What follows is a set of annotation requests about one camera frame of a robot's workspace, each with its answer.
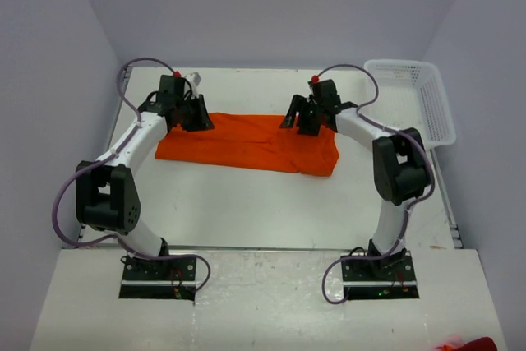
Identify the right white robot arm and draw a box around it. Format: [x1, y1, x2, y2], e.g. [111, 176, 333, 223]
[280, 78, 435, 279]

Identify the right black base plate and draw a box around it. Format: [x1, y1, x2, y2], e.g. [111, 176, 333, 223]
[341, 250, 420, 301]

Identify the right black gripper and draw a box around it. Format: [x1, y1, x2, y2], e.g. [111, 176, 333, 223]
[281, 95, 325, 137]

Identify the red cloth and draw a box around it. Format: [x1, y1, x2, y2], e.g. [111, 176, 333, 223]
[433, 337, 498, 351]

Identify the orange t shirt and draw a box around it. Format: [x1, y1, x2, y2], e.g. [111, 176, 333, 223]
[155, 113, 339, 177]

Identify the purple cable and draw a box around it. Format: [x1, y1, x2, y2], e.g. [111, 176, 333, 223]
[51, 57, 211, 298]
[322, 64, 436, 307]

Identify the white plastic basket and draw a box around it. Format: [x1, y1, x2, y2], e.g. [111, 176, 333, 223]
[362, 59, 456, 150]

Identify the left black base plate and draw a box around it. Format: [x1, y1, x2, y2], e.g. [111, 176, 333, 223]
[118, 256, 196, 302]

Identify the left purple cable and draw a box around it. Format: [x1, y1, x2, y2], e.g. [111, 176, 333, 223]
[51, 57, 211, 298]

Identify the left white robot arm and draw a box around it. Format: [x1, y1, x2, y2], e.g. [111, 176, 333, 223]
[75, 72, 214, 279]

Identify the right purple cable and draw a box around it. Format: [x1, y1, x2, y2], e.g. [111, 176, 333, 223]
[322, 64, 436, 307]

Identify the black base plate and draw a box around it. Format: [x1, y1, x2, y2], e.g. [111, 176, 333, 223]
[118, 256, 196, 302]
[341, 250, 420, 301]

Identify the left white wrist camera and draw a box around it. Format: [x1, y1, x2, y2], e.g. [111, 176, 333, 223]
[173, 71, 201, 95]

